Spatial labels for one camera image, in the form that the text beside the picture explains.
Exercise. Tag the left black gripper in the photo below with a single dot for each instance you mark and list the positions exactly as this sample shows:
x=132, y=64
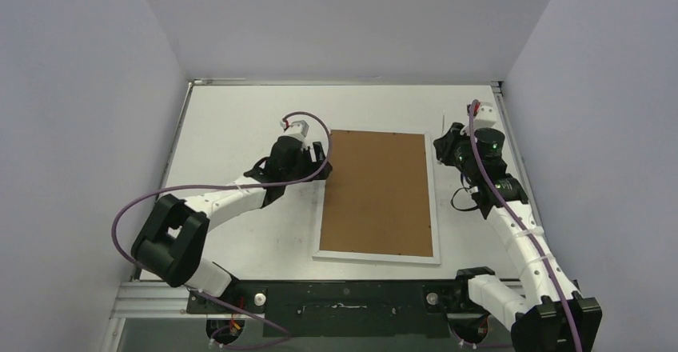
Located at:
x=320, y=158

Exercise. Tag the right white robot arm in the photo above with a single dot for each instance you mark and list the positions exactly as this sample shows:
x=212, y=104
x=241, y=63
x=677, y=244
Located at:
x=551, y=314

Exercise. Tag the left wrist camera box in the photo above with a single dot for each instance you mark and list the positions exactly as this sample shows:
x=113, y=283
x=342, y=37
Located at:
x=297, y=130

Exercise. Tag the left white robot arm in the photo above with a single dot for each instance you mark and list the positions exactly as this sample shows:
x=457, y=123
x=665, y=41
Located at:
x=171, y=242

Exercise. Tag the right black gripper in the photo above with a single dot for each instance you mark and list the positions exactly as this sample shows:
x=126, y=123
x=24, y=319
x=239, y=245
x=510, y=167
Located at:
x=450, y=144

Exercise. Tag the white picture frame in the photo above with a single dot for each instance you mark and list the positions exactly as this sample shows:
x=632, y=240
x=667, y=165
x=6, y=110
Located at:
x=379, y=202

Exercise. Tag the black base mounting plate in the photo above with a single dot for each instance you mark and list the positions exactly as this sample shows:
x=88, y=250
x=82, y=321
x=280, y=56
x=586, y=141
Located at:
x=357, y=308

